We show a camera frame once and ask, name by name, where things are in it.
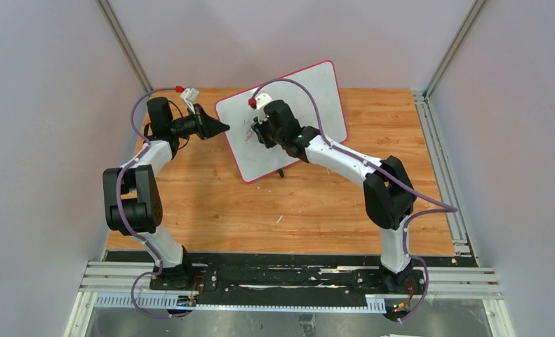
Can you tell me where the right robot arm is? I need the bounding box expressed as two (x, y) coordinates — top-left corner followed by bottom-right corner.
(248, 98), (416, 289)

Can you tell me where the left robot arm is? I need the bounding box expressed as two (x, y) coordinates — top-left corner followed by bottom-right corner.
(102, 97), (230, 290)

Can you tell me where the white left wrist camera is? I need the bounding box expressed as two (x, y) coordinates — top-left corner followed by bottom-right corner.
(180, 87), (199, 114)

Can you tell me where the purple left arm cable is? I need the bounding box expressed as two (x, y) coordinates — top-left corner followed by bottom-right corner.
(114, 85), (199, 320)

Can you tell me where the left aluminium corner post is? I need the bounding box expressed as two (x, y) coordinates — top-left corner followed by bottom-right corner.
(95, 0), (154, 92)

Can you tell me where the aluminium corner post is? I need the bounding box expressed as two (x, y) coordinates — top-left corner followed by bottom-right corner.
(95, 0), (154, 92)
(423, 0), (488, 100)

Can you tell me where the black mounting base plate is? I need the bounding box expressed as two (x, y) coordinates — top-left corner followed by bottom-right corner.
(148, 253), (429, 309)

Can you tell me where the right aluminium corner post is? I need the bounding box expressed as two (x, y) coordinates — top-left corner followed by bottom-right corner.
(423, 0), (488, 100)

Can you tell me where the aluminium side rail right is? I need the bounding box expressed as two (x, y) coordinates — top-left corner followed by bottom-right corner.
(412, 91), (477, 258)

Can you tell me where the aluminium frame rail front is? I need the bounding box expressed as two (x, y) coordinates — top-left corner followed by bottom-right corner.
(65, 251), (515, 336)

